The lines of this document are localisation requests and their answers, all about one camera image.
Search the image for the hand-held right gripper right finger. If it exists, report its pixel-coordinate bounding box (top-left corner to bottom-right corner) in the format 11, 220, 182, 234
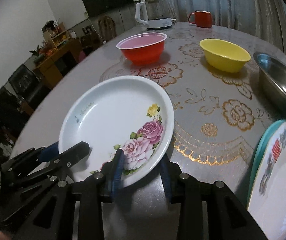
160, 154, 268, 240

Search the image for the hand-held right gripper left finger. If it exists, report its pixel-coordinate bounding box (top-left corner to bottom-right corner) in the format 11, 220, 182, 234
0, 148, 126, 240

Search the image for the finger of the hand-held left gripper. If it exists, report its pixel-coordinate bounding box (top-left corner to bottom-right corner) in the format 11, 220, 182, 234
0, 142, 60, 178
7, 141, 91, 188

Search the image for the white rose print plate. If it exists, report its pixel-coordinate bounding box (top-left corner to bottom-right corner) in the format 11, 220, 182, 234
58, 76, 175, 188

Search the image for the teal rimmed printed plate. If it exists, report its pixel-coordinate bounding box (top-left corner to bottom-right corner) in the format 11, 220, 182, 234
247, 119, 286, 240

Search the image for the red plastic bowl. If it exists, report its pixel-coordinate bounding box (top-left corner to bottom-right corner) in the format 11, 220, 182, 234
116, 32, 168, 66

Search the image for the yellow plastic bowl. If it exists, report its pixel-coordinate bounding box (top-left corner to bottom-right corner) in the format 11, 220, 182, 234
199, 39, 251, 73

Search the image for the stainless steel bowl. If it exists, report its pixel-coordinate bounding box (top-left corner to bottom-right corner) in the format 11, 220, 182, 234
253, 52, 286, 117

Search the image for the gold floral lace tablecloth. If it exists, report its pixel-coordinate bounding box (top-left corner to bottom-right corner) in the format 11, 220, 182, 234
10, 21, 286, 240

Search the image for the black leather chair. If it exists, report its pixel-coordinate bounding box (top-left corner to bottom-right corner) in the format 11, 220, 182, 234
8, 64, 44, 106

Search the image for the wooden cabinet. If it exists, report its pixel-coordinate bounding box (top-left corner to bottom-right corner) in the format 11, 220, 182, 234
32, 21, 84, 89

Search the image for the orange flower arrangement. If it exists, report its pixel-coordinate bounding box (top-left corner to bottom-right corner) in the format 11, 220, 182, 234
29, 45, 45, 64

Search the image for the brown woven chair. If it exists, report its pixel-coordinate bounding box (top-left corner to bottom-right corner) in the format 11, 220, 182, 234
98, 16, 116, 41

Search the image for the white electric glass kettle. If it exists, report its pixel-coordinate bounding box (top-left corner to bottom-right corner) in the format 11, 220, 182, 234
135, 0, 174, 30

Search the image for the red mug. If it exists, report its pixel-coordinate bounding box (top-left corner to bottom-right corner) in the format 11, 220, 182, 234
188, 11, 213, 29

